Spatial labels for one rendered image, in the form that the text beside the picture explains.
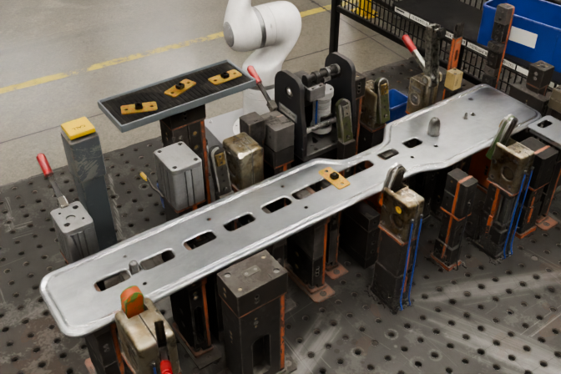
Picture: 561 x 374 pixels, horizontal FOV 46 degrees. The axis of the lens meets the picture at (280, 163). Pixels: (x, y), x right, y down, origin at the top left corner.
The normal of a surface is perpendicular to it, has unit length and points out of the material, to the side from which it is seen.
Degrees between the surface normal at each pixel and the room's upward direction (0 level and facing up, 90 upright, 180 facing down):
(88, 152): 90
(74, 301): 0
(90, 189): 90
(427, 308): 0
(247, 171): 90
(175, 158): 0
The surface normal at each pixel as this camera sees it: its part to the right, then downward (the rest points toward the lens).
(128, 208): 0.00, -0.80
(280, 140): 0.58, 0.49
